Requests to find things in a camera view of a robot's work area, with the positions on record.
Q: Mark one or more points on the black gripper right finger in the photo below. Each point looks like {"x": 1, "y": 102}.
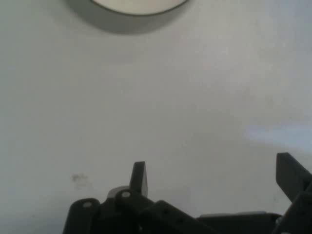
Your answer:
{"x": 297, "y": 185}

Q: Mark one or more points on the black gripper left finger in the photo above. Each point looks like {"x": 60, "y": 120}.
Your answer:
{"x": 136, "y": 209}

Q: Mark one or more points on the white plate with black rim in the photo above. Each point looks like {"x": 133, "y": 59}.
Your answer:
{"x": 136, "y": 7}

